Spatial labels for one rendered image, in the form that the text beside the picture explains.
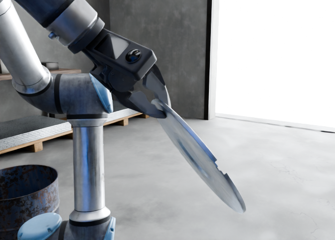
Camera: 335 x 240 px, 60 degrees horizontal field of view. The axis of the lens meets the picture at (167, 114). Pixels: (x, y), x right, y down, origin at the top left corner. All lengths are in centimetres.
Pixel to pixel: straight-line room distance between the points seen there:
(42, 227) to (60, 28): 60
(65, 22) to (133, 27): 503
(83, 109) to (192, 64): 407
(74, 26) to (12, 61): 30
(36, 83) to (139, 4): 469
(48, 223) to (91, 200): 14
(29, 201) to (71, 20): 122
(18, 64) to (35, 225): 45
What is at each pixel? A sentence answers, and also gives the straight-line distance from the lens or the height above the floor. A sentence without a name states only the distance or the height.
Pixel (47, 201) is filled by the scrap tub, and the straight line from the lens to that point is 164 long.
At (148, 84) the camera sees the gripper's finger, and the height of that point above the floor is 109.
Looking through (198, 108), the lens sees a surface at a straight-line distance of 485.
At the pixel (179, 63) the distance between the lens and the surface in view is 493.
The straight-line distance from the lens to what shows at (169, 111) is 51.
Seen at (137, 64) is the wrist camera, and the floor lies 113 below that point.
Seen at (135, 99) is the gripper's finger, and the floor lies 107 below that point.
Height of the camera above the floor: 116
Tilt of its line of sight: 13 degrees down
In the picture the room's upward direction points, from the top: straight up
